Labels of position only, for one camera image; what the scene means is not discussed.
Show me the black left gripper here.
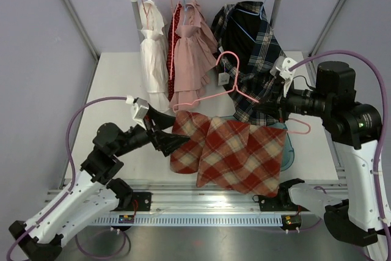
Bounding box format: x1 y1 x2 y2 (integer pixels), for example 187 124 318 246
114 105 191 157

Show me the pink wire hanger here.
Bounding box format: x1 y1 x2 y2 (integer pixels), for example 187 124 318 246
172 51 312 135

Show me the red plaid skirt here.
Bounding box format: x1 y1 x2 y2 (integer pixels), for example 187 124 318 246
170 111 287 197

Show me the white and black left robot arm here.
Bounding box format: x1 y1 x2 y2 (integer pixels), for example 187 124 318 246
9 108 190 260

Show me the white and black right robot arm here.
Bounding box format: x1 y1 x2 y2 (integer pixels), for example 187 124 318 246
258 57 390 260

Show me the navy plaid skirt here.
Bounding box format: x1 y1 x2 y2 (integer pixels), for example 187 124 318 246
210 0 290 127

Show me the pink hanger of white dress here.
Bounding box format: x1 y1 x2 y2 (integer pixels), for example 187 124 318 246
141 0 153 30

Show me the blue hanger of pink dress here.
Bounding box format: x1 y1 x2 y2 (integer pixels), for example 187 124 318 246
183 0 195 26

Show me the pink hanger of red garment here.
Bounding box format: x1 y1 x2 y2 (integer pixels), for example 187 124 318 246
169 0 181 81

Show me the white price tag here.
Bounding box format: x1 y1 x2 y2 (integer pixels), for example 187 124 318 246
217 72 230 86

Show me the teal plastic basin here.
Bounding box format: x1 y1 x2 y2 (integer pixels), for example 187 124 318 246
280 133 295 172

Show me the white dress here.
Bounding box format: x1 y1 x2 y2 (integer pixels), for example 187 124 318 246
140 0 169 112

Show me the pink ruffled dress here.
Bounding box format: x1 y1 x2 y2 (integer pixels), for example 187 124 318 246
169 0 217 112

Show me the red dotted garment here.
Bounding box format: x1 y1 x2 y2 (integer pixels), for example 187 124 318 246
166 2 182 101

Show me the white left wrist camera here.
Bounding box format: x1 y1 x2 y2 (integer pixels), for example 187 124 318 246
125 95 149 130

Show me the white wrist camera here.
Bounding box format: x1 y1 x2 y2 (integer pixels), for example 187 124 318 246
270 56 297 98
125 95 149 130

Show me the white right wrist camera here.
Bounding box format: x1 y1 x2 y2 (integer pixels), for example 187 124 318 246
270 56 297 98

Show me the aluminium mounting rail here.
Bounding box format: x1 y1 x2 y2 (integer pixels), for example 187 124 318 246
126 180 260 214

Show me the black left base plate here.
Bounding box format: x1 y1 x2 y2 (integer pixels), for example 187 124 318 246
119 192 152 212

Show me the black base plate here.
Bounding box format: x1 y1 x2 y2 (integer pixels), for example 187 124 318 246
252 192 308 213
119 192 152 212

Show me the blue wire hanger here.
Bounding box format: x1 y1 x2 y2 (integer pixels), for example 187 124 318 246
225 0 273 44

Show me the white slotted cable duct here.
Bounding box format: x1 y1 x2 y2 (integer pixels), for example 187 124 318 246
92 214 282 227

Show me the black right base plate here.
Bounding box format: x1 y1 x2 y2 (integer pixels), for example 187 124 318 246
252 192 308 213

